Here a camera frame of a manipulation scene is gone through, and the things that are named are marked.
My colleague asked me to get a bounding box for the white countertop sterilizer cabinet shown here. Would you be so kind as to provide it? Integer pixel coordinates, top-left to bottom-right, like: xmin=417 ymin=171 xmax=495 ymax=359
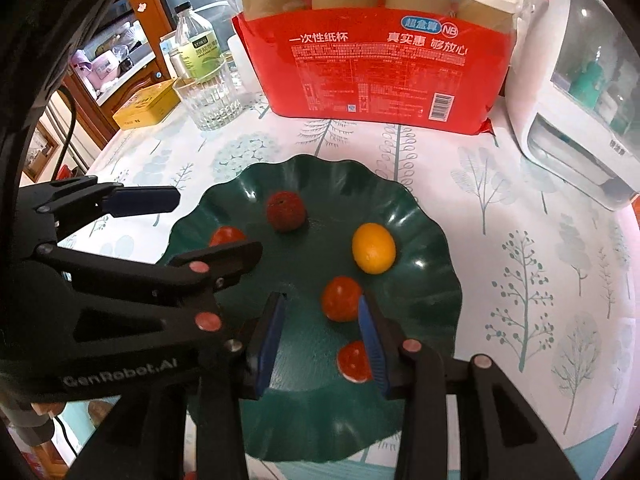
xmin=505 ymin=0 xmax=640 ymax=211

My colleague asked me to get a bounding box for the yellow kumquat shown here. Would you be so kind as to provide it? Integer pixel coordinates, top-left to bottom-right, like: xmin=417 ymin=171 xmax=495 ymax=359
xmin=351 ymin=222 xmax=397 ymax=275

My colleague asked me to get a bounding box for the clear bottle green label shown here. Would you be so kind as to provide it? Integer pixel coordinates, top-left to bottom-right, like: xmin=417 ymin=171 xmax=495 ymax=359
xmin=172 ymin=2 xmax=223 ymax=83

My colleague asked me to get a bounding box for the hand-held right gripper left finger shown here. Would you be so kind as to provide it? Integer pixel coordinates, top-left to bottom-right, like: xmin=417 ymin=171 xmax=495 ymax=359
xmin=67 ymin=291 xmax=288 ymax=480

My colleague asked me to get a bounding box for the red lychee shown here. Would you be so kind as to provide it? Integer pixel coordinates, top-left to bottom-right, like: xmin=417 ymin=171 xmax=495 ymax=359
xmin=265 ymin=191 xmax=307 ymax=233

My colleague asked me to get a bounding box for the dark green scalloped plate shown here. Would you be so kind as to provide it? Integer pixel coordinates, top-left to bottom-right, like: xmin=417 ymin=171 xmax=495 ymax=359
xmin=157 ymin=154 xmax=463 ymax=463

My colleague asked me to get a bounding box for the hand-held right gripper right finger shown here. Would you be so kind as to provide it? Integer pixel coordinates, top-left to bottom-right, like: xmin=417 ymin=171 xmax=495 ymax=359
xmin=357 ymin=294 xmax=581 ymax=480

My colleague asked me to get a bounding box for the red cherry tomato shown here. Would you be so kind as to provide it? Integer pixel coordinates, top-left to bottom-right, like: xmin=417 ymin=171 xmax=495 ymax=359
xmin=209 ymin=226 xmax=247 ymax=248
xmin=336 ymin=340 xmax=373 ymax=384
xmin=320 ymin=276 xmax=363 ymax=323

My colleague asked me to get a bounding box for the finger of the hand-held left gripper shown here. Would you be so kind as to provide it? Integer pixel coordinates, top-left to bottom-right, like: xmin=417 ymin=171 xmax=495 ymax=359
xmin=20 ymin=176 xmax=181 ymax=233
xmin=35 ymin=241 xmax=263 ymax=348

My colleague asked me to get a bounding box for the yellow flat box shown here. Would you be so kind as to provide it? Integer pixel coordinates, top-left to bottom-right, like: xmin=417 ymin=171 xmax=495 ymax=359
xmin=112 ymin=79 xmax=181 ymax=131

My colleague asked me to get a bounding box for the wooden kitchen base cabinet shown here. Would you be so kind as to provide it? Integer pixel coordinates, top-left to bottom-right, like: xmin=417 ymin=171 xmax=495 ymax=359
xmin=65 ymin=67 xmax=173 ymax=161

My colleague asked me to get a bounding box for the white squeeze bottle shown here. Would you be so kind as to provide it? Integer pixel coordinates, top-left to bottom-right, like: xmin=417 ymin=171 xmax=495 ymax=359
xmin=222 ymin=35 xmax=251 ymax=86

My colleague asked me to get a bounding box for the clear glass tumbler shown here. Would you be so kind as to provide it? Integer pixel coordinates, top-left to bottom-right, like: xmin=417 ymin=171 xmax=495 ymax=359
xmin=173 ymin=71 xmax=243 ymax=132

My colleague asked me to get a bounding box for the red paper cup bag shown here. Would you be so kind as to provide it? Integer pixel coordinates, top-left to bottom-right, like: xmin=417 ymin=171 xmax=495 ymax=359
xmin=207 ymin=0 xmax=548 ymax=136

